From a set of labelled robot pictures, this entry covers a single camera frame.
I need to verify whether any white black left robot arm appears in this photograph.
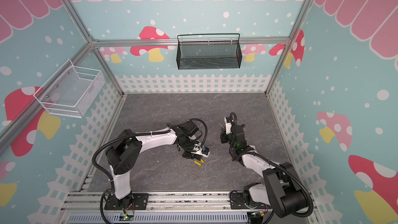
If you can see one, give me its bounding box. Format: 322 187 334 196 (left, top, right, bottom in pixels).
106 120 209 209

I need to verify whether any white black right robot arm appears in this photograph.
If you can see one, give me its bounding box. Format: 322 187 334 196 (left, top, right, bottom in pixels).
220 122 314 218

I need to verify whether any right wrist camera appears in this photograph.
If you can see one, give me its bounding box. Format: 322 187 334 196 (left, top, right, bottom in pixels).
224 117 233 135

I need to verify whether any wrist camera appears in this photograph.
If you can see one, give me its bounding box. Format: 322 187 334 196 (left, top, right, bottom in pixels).
224 117 233 135
193 146 210 158

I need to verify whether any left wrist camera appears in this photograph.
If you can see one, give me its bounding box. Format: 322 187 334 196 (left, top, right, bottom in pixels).
193 146 210 158

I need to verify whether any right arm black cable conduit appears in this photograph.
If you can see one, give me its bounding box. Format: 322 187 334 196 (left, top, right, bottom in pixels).
229 111 314 218

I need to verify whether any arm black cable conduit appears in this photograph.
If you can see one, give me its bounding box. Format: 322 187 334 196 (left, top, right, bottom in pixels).
91 118 208 224
229 111 314 218

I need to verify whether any black mesh wall basket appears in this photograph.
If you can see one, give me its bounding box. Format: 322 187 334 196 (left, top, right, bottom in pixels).
176 33 243 70

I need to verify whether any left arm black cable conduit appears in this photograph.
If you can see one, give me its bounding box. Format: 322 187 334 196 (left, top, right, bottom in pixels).
91 118 208 224

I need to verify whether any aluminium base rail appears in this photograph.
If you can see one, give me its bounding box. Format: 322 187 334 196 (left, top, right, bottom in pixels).
58 189 321 224

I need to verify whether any white wire wall basket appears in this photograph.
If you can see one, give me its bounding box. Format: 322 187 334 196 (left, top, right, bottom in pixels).
33 60 105 118

